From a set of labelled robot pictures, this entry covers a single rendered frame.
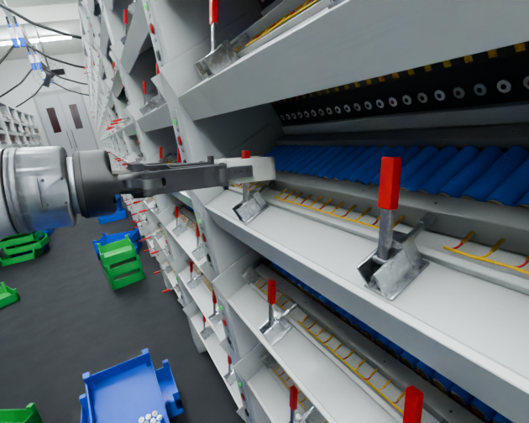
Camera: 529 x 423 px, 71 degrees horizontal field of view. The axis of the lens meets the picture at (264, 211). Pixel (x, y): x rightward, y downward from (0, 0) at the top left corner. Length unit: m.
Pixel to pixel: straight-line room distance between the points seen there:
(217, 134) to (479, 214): 0.49
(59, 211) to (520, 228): 0.39
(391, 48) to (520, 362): 0.17
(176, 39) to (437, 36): 0.52
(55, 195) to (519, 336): 0.39
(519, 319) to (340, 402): 0.27
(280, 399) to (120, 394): 0.73
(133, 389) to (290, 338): 0.88
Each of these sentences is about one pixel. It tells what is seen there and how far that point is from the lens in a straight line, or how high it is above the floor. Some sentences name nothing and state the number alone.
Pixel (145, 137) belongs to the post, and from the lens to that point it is 1.35.
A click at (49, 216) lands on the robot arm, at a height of 0.81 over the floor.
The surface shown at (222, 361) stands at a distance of 1.22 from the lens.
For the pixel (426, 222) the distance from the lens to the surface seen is 0.29.
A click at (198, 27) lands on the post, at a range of 0.69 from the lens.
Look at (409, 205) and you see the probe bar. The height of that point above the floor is 0.78.
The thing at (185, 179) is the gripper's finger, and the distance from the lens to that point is 0.42.
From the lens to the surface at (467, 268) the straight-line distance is 0.27.
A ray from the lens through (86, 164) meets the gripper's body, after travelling 0.43.
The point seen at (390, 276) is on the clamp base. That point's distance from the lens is 0.27.
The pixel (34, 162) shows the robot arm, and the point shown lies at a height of 0.87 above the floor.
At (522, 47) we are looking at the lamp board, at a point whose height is 0.88.
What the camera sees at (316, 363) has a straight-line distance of 0.51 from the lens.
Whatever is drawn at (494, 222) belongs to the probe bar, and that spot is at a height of 0.78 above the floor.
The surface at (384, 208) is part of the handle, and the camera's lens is 0.26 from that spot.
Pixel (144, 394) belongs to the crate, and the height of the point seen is 0.09.
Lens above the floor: 0.87
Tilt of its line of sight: 15 degrees down
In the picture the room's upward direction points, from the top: 11 degrees counter-clockwise
